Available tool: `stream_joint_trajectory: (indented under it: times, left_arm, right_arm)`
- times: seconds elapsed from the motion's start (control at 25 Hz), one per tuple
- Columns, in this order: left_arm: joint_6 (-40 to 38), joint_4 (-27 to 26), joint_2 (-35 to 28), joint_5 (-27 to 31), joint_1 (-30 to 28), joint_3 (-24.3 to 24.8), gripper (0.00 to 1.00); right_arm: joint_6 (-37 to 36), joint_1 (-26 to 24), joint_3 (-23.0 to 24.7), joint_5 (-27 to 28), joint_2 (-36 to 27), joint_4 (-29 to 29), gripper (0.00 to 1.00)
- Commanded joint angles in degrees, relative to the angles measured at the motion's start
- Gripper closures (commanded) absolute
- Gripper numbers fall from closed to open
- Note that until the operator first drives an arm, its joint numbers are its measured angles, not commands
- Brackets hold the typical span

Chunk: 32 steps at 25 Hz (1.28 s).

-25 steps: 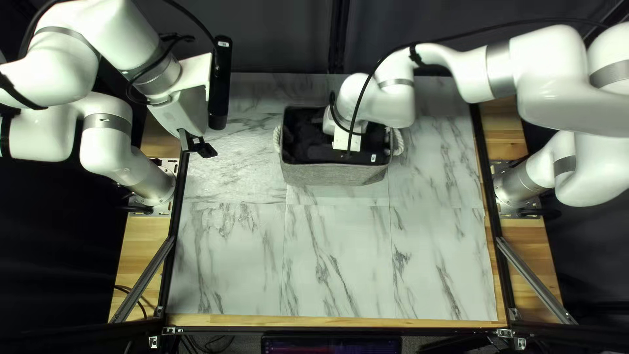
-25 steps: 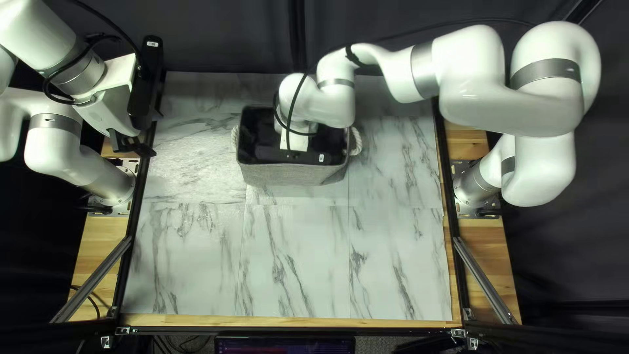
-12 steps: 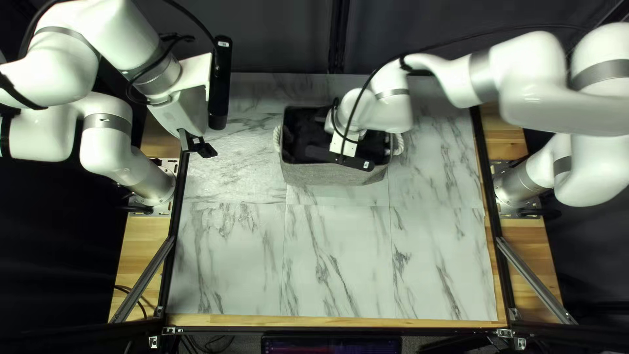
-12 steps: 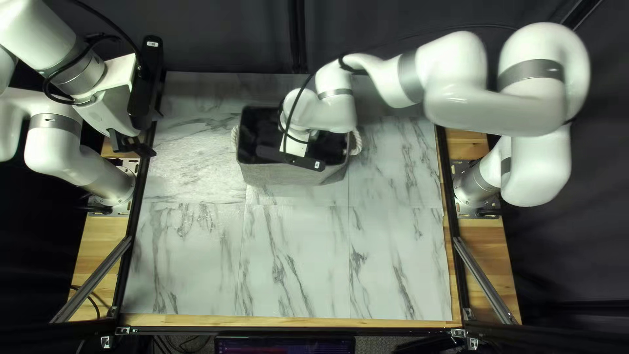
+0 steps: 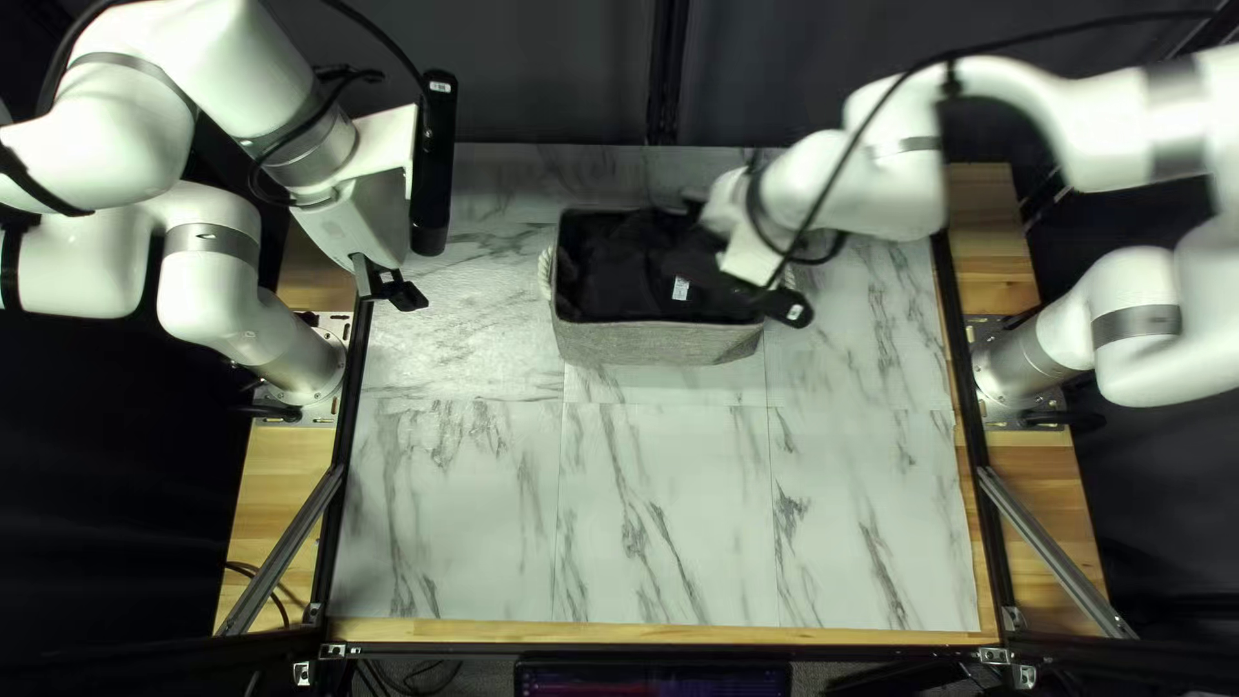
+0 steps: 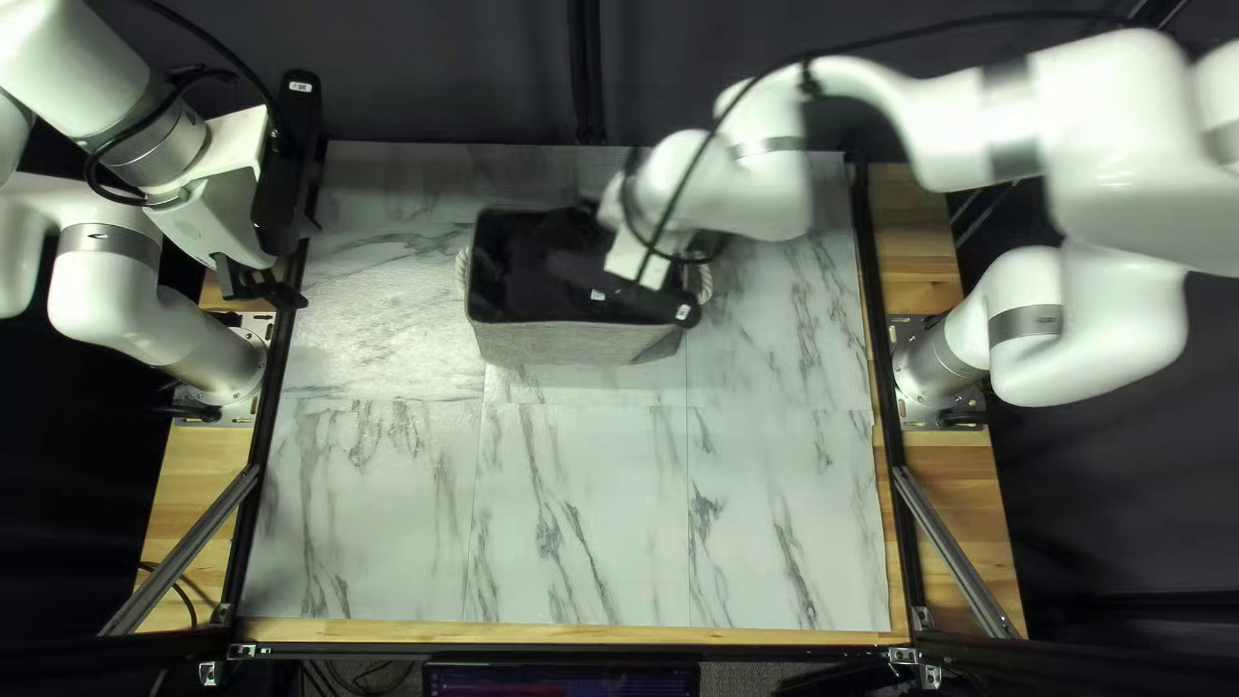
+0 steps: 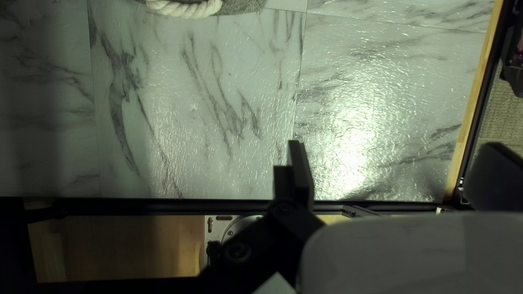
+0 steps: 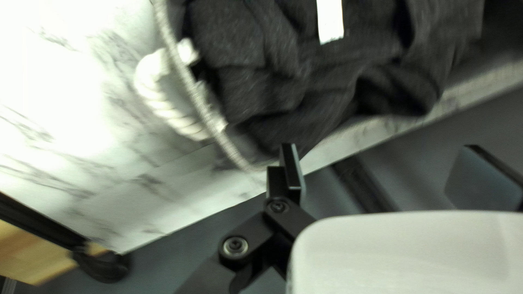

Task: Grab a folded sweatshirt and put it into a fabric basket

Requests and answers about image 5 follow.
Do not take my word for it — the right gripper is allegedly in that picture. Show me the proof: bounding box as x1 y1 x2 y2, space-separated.
718 215 807 290

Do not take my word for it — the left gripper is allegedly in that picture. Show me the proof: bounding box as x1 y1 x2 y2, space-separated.
288 99 431 314

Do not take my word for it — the dark grey sweatshirt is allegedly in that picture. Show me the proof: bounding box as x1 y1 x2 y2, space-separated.
558 210 766 327

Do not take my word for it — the grey fabric basket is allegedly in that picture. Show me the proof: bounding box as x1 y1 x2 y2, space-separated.
537 203 801 368

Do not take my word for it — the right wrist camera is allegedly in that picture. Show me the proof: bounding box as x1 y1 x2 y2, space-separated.
692 254 816 331

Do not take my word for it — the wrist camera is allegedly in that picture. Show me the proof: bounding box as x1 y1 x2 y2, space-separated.
692 254 816 331
408 70 460 259

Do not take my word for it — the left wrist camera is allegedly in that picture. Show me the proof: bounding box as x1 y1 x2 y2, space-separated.
408 70 460 259

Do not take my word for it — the black cable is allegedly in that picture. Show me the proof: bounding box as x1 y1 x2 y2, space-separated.
225 558 292 629
743 8 1239 292
245 0 434 209

